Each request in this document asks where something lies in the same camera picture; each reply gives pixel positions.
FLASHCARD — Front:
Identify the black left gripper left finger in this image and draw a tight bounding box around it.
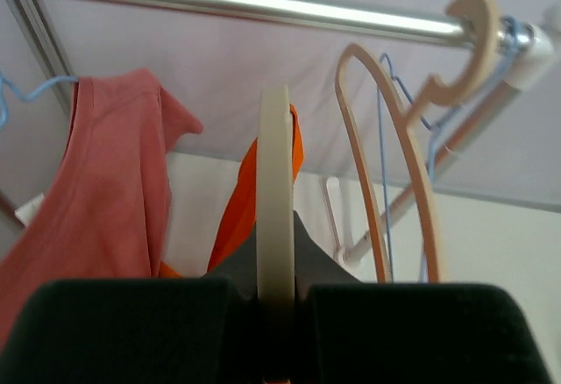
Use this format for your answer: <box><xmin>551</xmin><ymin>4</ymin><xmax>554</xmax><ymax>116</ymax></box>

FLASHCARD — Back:
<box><xmin>1</xmin><ymin>279</ymin><xmax>261</xmax><ymax>383</ymax></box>

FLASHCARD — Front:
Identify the orange t shirt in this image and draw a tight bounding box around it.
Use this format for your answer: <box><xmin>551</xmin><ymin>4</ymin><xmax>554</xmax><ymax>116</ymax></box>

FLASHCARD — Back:
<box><xmin>159</xmin><ymin>104</ymin><xmax>304</xmax><ymax>279</ymax></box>

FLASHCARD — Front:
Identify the pink t shirt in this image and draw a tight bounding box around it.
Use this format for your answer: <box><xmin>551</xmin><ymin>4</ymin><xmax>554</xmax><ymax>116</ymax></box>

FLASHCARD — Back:
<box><xmin>1</xmin><ymin>68</ymin><xmax>202</xmax><ymax>338</ymax></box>

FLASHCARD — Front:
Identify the beige wooden hanger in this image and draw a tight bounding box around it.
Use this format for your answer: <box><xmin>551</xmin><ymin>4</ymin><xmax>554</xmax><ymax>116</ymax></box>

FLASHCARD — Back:
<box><xmin>256</xmin><ymin>85</ymin><xmax>295</xmax><ymax>313</ymax></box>
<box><xmin>334</xmin><ymin>0</ymin><xmax>501</xmax><ymax>284</ymax></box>

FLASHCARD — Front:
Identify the light blue wire hanger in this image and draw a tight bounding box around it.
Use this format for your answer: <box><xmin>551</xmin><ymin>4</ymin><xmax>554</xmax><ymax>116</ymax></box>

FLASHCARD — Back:
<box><xmin>0</xmin><ymin>72</ymin><xmax>80</xmax><ymax>131</ymax></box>
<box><xmin>377</xmin><ymin>16</ymin><xmax>532</xmax><ymax>284</ymax></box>

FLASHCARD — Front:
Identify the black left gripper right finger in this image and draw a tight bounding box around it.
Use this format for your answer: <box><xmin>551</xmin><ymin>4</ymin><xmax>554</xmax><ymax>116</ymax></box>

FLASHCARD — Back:
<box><xmin>307</xmin><ymin>284</ymin><xmax>548</xmax><ymax>383</ymax></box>

